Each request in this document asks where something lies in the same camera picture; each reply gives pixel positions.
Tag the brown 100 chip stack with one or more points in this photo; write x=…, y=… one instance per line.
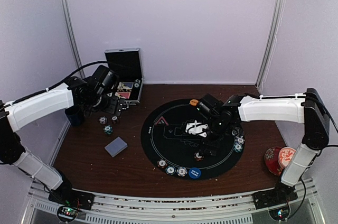
x=115, y=119

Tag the front aluminium rail base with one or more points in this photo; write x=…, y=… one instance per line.
x=231, y=208

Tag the round black poker mat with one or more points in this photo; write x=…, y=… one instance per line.
x=172, y=144

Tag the aluminium poker case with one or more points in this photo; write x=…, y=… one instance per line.
x=126, y=63

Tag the grey playing card deck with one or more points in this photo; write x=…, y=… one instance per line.
x=116, y=146

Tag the green chip stack in case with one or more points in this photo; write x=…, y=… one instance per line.
x=136, y=83

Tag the red triangular all-in marker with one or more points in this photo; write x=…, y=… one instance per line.
x=161, y=121

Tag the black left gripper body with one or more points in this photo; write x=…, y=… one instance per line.
x=111, y=108

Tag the black white dealer button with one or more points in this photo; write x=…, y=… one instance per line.
x=237, y=132

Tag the orange big blind button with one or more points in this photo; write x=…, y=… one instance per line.
x=194, y=102

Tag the left metal frame post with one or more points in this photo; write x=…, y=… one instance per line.
x=70, y=33

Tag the dark blue mug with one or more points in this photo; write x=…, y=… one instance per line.
x=75, y=115

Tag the blue small blind button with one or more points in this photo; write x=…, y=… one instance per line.
x=194, y=173

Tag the blue card deck in case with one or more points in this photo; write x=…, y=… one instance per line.
x=125, y=85

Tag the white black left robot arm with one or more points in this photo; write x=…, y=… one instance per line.
x=96, y=93

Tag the red card deck in case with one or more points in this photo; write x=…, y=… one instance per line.
x=125, y=95

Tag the red floral plate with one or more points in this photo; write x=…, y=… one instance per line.
x=272, y=162

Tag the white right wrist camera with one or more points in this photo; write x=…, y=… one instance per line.
x=197, y=128

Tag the metal frame post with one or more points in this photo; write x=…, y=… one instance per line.
x=270, y=45
x=70, y=33

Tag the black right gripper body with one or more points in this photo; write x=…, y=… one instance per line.
x=214, y=143

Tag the green blue 50 chip stack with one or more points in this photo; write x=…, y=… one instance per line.
x=108, y=130

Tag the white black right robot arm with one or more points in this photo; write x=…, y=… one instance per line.
x=303, y=108

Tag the right metal frame post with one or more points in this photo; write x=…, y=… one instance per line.
x=270, y=45

